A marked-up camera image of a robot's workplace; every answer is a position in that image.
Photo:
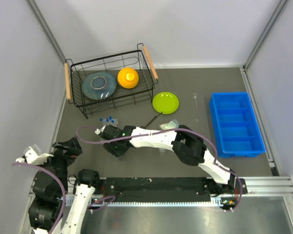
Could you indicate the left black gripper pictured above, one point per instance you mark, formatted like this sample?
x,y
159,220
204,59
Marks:
x,y
70,156

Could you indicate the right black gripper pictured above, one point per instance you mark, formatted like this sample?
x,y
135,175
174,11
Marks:
x,y
117,154

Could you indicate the clear tube rack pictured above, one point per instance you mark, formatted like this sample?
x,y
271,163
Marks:
x,y
110,123

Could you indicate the clear plastic bag with contents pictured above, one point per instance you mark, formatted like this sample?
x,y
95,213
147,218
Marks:
x,y
170,125

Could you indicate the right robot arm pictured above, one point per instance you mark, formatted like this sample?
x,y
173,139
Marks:
x,y
187,145

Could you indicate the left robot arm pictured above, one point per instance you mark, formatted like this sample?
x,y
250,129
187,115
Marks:
x,y
51,186

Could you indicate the lime green plate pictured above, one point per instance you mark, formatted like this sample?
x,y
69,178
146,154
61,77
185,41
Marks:
x,y
165,103

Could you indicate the blue ceramic plate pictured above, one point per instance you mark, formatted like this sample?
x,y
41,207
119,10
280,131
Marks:
x,y
99,85

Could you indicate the orange ribbed bowl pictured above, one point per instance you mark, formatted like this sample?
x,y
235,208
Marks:
x,y
128,78

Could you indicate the clear glass pipette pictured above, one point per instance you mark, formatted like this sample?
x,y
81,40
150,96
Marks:
x,y
195,100

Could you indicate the blue plastic divided bin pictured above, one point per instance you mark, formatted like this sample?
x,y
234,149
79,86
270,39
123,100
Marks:
x,y
236,130

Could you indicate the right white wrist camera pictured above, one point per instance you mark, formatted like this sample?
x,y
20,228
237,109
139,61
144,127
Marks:
x,y
99,131

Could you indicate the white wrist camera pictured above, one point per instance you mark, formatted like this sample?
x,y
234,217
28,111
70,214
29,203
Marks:
x,y
33,155
99,131

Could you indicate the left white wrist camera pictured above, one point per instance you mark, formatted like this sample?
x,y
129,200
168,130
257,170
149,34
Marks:
x,y
33,155

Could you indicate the black wire stand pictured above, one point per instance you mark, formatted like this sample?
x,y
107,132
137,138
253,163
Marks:
x,y
152,120

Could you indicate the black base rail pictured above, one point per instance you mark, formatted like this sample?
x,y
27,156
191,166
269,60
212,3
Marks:
x,y
158,189

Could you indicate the black wire basket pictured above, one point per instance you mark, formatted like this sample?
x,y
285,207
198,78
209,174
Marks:
x,y
139,60

